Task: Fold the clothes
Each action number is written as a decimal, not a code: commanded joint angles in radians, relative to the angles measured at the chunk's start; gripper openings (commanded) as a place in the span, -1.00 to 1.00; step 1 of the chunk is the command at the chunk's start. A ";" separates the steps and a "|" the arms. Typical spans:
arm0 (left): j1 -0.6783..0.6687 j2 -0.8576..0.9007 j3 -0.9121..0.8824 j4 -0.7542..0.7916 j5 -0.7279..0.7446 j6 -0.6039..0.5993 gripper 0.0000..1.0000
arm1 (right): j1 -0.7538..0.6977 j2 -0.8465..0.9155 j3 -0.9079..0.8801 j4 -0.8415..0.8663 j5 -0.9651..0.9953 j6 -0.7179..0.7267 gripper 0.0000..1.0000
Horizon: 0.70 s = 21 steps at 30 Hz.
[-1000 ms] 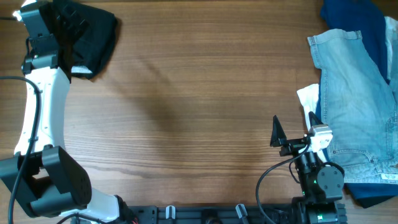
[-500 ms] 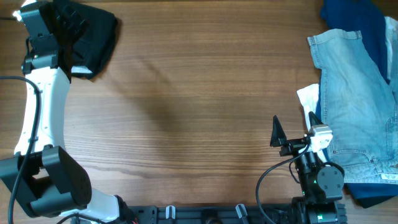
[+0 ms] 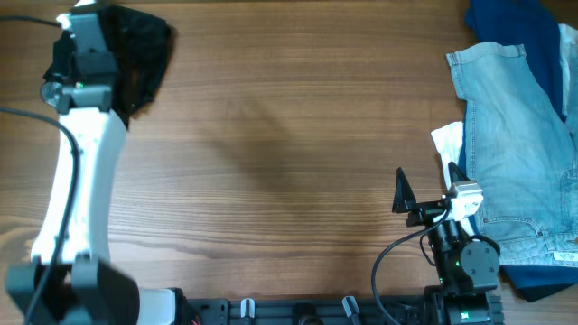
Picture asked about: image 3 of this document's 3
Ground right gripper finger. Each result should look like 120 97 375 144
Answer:
448 162 469 183
392 167 416 214

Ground black shorts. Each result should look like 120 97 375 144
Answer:
41 3 172 125

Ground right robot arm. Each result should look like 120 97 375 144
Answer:
392 162 505 325

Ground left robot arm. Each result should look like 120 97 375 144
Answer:
5 4 188 324

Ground light blue denim jeans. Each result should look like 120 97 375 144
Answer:
446 42 577 267

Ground blue garment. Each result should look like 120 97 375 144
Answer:
464 0 565 121

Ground right white rail clip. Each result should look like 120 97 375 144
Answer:
341 295 362 325

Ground white rail clip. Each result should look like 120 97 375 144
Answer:
240 298 256 320
341 295 362 325

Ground left white rail clip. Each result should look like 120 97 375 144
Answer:
240 298 256 320

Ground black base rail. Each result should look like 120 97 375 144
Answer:
180 295 505 325

